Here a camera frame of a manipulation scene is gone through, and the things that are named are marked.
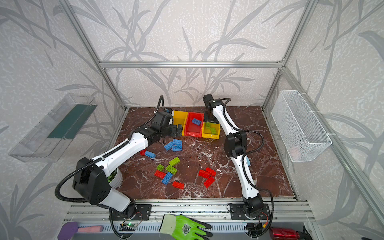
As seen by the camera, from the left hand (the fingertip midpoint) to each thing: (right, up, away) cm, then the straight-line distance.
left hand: (178, 123), depth 85 cm
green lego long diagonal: (-3, -24, +6) cm, 25 cm away
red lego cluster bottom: (+17, -33, -3) cm, 37 cm away
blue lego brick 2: (-18, -20, +6) cm, 27 cm away
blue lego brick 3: (-6, -31, -2) cm, 31 cm away
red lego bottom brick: (+1, -33, -5) cm, 34 cm away
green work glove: (+5, -49, -16) cm, 51 cm away
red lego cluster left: (+15, -29, 0) cm, 33 cm away
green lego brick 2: (-4, -28, +3) cm, 28 cm away
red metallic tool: (+51, -50, -19) cm, 73 cm away
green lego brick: (+18, -2, +20) cm, 27 cm away
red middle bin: (+7, -5, +23) cm, 24 cm away
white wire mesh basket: (+56, -5, -24) cm, 61 cm away
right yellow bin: (+17, -7, +18) cm, 25 cm away
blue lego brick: (+10, +1, +24) cm, 26 cm away
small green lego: (-11, -26, +2) cm, 29 cm away
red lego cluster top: (+19, -28, 0) cm, 34 cm away
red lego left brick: (-10, -29, -1) cm, 31 cm away
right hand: (+20, +4, +18) cm, 27 cm away
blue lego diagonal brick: (-8, -15, +11) cm, 20 cm away
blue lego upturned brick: (-2, -16, +11) cm, 20 cm away
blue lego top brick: (-3, -13, +13) cm, 18 cm away
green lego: (+22, -6, +20) cm, 30 cm away
